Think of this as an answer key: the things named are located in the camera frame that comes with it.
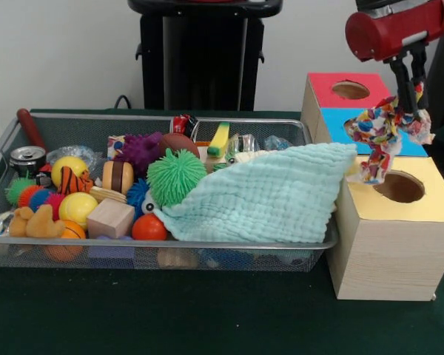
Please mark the red orange rubber ball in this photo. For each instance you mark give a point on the red orange rubber ball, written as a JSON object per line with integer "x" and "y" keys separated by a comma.
{"x": 149, "y": 227}

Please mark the light blue waffle cloth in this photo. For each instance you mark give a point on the light blue waffle cloth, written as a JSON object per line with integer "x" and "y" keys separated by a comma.
{"x": 262, "y": 199}

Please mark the colourful patterned cloth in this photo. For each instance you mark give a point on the colourful patterned cloth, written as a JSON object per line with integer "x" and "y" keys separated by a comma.
{"x": 377, "y": 129}

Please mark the yellow toy banana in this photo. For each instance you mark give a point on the yellow toy banana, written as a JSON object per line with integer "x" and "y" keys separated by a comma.
{"x": 218, "y": 140}

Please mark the wooden cube block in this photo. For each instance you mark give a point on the wooden cube block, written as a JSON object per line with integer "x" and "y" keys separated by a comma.
{"x": 109, "y": 218}

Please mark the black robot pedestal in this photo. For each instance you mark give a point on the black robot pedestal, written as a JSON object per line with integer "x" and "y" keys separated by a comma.
{"x": 207, "y": 55}

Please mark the orange plush toy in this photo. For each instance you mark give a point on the orange plush toy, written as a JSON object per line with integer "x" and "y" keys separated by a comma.
{"x": 37, "y": 223}

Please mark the purple rubber toy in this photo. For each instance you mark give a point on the purple rubber toy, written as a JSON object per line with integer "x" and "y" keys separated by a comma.
{"x": 140, "y": 151}

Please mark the wooden box with three holes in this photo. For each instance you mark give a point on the wooden box with three holes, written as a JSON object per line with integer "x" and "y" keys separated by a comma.
{"x": 392, "y": 259}

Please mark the wooden toy burger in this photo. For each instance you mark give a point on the wooden toy burger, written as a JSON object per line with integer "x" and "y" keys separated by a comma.
{"x": 118, "y": 177}

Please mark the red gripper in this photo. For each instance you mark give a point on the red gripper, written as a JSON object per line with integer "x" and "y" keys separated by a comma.
{"x": 392, "y": 33}

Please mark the shallow metal mesh bin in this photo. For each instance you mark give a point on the shallow metal mesh bin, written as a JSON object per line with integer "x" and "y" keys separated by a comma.
{"x": 151, "y": 259}

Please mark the large green spiky ball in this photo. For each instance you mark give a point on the large green spiky ball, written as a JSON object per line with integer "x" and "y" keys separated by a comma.
{"x": 174, "y": 177}

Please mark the yellow ball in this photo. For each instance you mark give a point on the yellow ball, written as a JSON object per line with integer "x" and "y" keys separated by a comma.
{"x": 77, "y": 211}

